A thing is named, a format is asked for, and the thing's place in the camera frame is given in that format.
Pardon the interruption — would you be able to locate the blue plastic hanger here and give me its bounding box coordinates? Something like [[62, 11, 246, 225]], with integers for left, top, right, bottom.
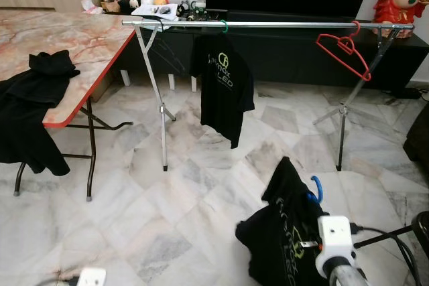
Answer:
[[307, 175, 324, 205]]

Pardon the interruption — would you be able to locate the black T-shirt with logo print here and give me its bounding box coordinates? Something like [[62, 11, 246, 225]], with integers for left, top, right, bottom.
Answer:
[[191, 33, 255, 149], [235, 157, 329, 286]]

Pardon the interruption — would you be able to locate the red plastic hanger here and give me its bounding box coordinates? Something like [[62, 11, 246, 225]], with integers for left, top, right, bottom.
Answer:
[[316, 21, 371, 82]]

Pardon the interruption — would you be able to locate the black thin hanger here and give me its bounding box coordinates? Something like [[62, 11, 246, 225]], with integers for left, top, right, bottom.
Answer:
[[137, 23, 190, 78]]

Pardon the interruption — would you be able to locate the red robed figurine statue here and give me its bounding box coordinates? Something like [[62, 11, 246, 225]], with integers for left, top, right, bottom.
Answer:
[[373, 0, 429, 39]]

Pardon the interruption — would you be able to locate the black television console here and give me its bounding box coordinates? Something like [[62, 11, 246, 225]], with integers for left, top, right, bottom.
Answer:
[[114, 10, 429, 89]]

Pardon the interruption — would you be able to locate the silver metal clothes rack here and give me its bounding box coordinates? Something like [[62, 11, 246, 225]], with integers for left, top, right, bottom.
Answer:
[[122, 20, 415, 171]]

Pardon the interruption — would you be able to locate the stack of white papers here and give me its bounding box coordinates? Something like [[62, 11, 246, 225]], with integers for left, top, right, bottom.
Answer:
[[131, 3, 180, 21]]

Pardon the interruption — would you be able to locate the pink tissue packet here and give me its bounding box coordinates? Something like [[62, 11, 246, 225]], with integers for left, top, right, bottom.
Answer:
[[80, 0, 105, 15]]

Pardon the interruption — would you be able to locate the marble pattern folding table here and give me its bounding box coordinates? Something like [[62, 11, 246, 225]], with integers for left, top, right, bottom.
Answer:
[[0, 9, 137, 203]]

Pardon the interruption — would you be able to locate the black crumpled garment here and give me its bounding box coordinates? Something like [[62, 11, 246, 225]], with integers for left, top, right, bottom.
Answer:
[[0, 50, 81, 177]]

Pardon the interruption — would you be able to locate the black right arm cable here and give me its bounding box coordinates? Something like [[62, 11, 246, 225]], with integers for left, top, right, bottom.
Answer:
[[350, 224, 422, 286]]

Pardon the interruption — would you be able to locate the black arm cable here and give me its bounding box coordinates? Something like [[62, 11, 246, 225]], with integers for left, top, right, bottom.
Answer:
[[350, 224, 422, 286], [34, 273, 80, 286]]

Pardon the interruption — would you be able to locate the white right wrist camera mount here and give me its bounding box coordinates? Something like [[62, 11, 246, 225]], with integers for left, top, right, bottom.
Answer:
[[316, 216, 358, 279]]

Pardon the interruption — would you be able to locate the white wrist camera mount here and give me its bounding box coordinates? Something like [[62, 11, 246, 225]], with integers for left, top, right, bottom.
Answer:
[[316, 216, 358, 279], [76, 267, 108, 286]]

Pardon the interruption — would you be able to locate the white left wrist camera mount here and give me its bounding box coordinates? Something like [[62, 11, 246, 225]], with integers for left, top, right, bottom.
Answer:
[[76, 267, 108, 286]]

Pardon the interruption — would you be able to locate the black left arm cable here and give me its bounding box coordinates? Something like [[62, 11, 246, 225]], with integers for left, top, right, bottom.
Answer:
[[34, 273, 80, 286]]

